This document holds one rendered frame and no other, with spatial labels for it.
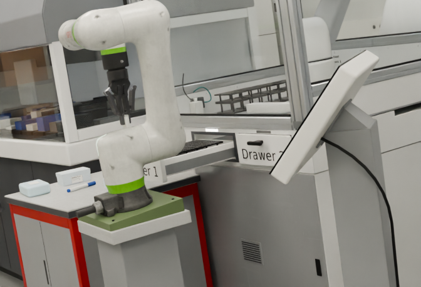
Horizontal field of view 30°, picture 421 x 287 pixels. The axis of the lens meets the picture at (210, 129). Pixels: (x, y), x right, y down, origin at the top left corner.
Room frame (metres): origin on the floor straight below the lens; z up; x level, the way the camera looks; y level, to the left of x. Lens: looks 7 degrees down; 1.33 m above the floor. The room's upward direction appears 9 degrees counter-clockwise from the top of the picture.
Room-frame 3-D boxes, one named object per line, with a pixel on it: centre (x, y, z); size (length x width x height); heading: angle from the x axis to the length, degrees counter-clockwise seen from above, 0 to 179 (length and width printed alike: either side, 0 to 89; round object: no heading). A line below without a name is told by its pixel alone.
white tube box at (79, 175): (3.33, 0.61, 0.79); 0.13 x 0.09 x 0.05; 117
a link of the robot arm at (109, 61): (2.84, 0.30, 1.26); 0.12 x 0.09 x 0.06; 35
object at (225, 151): (2.94, 0.09, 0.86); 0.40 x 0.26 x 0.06; 125
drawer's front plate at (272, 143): (2.74, -0.18, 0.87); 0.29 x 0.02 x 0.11; 35
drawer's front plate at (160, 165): (2.82, 0.27, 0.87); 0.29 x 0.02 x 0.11; 35
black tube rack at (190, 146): (2.93, 0.10, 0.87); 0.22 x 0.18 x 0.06; 125
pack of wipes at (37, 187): (3.20, 0.76, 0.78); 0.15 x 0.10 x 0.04; 26
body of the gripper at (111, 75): (2.83, 0.30, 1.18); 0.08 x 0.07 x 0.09; 125
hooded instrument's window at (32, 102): (4.60, 0.70, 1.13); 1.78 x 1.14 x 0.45; 35
